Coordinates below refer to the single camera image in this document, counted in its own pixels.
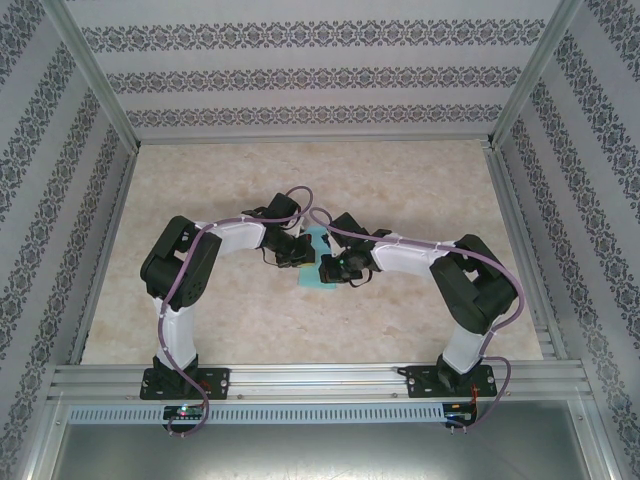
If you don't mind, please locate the light blue cloth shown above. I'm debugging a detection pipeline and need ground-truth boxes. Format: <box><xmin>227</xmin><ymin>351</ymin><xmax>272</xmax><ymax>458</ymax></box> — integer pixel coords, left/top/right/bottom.
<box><xmin>297</xmin><ymin>225</ymin><xmax>337</xmax><ymax>291</ymax></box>

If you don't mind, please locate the grey metal sheet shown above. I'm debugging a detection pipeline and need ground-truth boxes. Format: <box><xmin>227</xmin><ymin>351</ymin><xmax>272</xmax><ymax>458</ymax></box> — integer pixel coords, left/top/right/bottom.
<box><xmin>49</xmin><ymin>399</ymin><xmax>596</xmax><ymax>480</ymax></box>

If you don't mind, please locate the aluminium mounting beam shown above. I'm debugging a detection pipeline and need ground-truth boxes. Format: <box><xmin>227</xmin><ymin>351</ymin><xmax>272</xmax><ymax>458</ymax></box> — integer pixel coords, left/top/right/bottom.
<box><xmin>47</xmin><ymin>362</ymin><xmax>591</xmax><ymax>401</ymax></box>

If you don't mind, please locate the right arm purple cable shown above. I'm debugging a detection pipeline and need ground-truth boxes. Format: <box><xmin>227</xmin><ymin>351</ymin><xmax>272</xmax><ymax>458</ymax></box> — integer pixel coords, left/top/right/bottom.
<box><xmin>309</xmin><ymin>207</ymin><xmax>524</xmax><ymax>431</ymax></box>

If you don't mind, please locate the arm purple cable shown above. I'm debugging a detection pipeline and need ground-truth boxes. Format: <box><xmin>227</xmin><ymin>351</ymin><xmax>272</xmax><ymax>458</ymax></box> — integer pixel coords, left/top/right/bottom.
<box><xmin>157</xmin><ymin>185</ymin><xmax>316</xmax><ymax>436</ymax></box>
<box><xmin>309</xmin><ymin>207</ymin><xmax>524</xmax><ymax>431</ymax></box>

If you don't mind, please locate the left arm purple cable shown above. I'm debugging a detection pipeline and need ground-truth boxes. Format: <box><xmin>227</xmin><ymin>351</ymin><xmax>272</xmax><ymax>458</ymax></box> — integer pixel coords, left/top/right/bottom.
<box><xmin>157</xmin><ymin>185</ymin><xmax>316</xmax><ymax>436</ymax></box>

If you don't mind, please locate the aluminium back wall rail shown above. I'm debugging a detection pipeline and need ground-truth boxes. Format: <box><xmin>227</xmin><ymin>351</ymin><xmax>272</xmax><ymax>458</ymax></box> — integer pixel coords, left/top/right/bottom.
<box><xmin>134</xmin><ymin>132</ymin><xmax>496</xmax><ymax>146</ymax></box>

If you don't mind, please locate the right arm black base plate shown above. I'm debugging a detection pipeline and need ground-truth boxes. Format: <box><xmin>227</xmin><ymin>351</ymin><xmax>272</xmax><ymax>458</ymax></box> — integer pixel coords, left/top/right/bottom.
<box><xmin>404</xmin><ymin>364</ymin><xmax>499</xmax><ymax>400</ymax></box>

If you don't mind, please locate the grey slotted cable duct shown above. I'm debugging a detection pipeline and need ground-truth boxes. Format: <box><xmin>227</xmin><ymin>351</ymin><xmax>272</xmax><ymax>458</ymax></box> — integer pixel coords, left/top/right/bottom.
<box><xmin>67</xmin><ymin>402</ymin><xmax>446</xmax><ymax>424</ymax></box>

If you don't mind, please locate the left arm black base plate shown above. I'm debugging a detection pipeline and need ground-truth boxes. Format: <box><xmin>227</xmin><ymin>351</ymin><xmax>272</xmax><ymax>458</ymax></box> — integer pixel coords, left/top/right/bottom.
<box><xmin>139</xmin><ymin>367</ymin><xmax>231</xmax><ymax>401</ymax></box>

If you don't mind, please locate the aluminium table side rail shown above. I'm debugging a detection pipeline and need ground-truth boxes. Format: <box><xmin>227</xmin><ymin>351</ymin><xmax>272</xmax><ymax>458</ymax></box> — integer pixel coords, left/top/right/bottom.
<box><xmin>67</xmin><ymin>142</ymin><xmax>144</xmax><ymax>366</ymax></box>
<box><xmin>482</xmin><ymin>142</ymin><xmax>571</xmax><ymax>361</ymax></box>

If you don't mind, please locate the aluminium frame post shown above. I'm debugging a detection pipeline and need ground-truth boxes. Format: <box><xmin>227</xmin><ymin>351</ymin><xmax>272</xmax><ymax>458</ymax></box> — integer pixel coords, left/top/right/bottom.
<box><xmin>49</xmin><ymin>0</ymin><xmax>141</xmax><ymax>151</ymax></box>
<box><xmin>487</xmin><ymin>0</ymin><xmax>586</xmax><ymax>149</ymax></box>

